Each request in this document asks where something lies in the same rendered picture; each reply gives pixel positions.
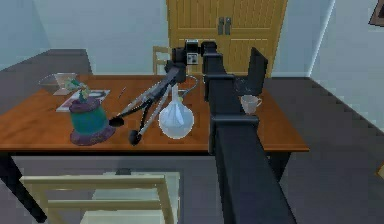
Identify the white magazine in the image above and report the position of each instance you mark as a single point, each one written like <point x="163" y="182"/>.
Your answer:
<point x="83" y="99"/>

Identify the brown wooden table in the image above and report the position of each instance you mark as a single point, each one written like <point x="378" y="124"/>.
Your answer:
<point x="66" y="126"/>

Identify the dark framed picture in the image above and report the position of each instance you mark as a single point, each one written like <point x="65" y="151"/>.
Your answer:
<point x="378" y="14"/>

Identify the yellow wooden cupboard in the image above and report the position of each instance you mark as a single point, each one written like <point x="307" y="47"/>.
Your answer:
<point x="233" y="30"/>

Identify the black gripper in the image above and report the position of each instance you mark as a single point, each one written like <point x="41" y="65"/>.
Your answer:
<point x="176" y="65"/>

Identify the dark pen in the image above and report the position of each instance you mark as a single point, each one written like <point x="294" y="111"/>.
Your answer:
<point x="122" y="92"/>

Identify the pale wooden chair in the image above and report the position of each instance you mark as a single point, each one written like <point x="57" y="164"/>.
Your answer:
<point x="160" y="59"/>
<point x="100" y="196"/>

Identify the white cup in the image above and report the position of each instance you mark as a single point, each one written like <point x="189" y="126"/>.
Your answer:
<point x="250" y="104"/>

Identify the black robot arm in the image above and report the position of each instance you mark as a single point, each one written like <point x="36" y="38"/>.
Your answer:
<point x="240" y="156"/>

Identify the clear glass vase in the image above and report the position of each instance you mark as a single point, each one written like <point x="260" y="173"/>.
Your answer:
<point x="176" y="116"/>

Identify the teal and purple plant pot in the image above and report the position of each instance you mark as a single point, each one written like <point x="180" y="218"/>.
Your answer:
<point x="89" y="120"/>

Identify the clear glass bowl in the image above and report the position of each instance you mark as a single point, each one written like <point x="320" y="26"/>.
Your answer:
<point x="57" y="82"/>

